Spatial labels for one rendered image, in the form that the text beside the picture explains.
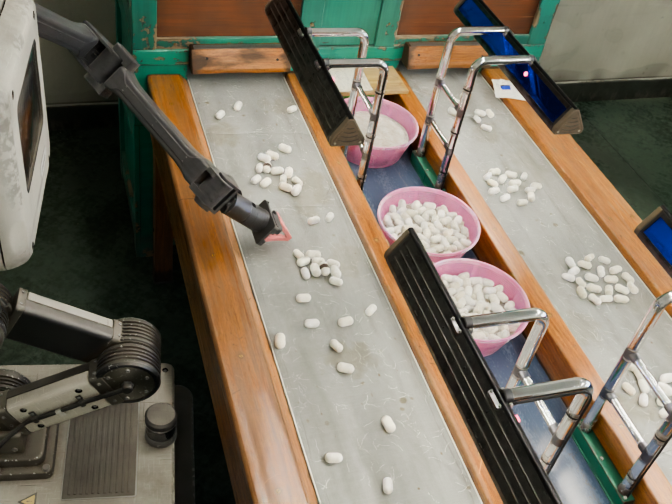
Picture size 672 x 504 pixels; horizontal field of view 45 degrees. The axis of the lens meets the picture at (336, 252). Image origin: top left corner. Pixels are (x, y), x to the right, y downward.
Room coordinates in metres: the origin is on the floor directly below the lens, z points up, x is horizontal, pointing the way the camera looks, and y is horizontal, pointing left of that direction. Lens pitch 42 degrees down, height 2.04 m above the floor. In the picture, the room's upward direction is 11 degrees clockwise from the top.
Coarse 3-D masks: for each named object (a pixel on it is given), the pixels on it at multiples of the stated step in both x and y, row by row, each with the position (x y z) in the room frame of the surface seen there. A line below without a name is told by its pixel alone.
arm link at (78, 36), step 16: (48, 16) 1.43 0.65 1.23; (48, 32) 1.43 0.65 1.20; (64, 32) 1.48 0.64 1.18; (80, 32) 1.54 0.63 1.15; (96, 32) 1.61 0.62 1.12; (80, 48) 1.55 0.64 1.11; (96, 48) 1.61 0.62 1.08; (112, 48) 1.60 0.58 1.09; (96, 64) 1.56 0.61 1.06; (112, 64) 1.57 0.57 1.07; (96, 80) 1.55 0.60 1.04
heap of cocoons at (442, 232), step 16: (400, 208) 1.68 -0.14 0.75; (416, 208) 1.71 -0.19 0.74; (432, 208) 1.72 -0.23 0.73; (384, 224) 1.63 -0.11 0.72; (400, 224) 1.62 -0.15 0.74; (416, 224) 1.65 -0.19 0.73; (432, 224) 1.66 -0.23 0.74; (448, 224) 1.67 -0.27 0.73; (432, 240) 1.59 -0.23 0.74; (448, 240) 1.60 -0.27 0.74; (464, 240) 1.61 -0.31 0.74
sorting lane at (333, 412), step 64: (256, 128) 1.92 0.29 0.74; (256, 192) 1.63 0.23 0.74; (320, 192) 1.69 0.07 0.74; (256, 256) 1.40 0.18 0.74; (320, 320) 1.24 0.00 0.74; (384, 320) 1.28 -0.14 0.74; (320, 384) 1.06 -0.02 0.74; (384, 384) 1.10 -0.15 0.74; (320, 448) 0.91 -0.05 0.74; (384, 448) 0.94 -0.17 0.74; (448, 448) 0.97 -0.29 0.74
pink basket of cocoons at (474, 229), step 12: (396, 192) 1.72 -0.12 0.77; (408, 192) 1.74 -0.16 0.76; (420, 192) 1.75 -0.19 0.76; (432, 192) 1.76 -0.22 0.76; (444, 192) 1.76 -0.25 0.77; (384, 204) 1.67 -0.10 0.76; (396, 204) 1.71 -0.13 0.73; (444, 204) 1.74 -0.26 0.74; (456, 204) 1.73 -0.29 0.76; (468, 216) 1.70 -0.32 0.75; (384, 228) 1.56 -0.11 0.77; (468, 228) 1.67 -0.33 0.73; (480, 228) 1.63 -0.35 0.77; (456, 252) 1.52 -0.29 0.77
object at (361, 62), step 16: (320, 32) 1.83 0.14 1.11; (336, 32) 1.85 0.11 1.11; (352, 32) 1.86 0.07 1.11; (336, 64) 1.69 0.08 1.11; (352, 64) 1.71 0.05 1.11; (368, 64) 1.72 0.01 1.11; (384, 64) 1.74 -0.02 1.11; (384, 80) 1.74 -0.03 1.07; (352, 96) 1.88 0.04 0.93; (352, 112) 1.88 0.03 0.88; (368, 128) 1.75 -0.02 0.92; (368, 144) 1.74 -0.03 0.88; (368, 160) 1.74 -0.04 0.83
